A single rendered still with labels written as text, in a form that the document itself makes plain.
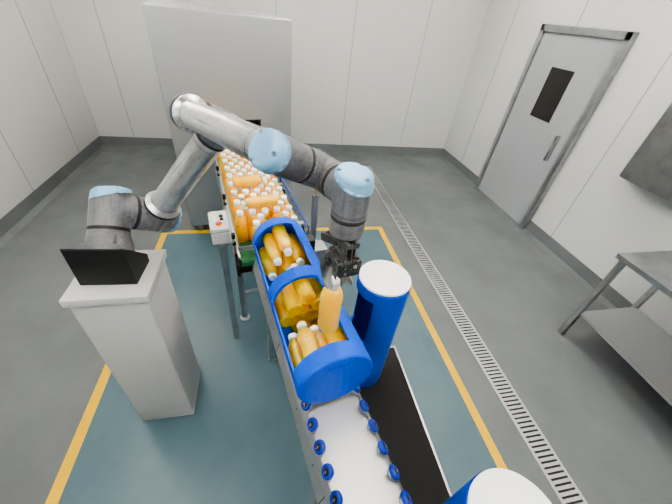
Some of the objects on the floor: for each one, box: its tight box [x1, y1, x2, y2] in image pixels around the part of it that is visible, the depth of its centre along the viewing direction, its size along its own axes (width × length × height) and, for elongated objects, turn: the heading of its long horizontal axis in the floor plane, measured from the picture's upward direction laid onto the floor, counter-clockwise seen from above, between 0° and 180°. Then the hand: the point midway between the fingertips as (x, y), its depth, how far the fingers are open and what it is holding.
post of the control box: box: [219, 243, 240, 339], centre depth 214 cm, size 4×4×100 cm
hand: (333, 281), depth 93 cm, fingers closed on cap, 4 cm apart
